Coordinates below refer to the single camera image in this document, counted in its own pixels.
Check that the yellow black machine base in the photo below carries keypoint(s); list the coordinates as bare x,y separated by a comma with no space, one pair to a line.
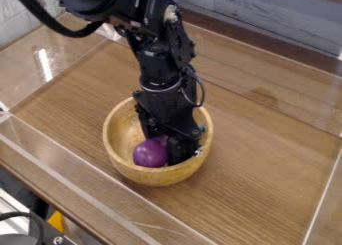
25,228

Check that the brown wooden bowl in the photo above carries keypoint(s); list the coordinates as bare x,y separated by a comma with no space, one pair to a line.
121,134

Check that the clear acrylic tray wall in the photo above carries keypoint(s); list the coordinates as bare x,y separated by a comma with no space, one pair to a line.
51,147

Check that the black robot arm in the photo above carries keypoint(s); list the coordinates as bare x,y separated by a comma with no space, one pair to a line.
155,34

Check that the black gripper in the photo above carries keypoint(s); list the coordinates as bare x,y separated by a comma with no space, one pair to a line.
166,111

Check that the purple toy eggplant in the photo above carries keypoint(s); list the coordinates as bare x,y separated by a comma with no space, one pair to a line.
150,153

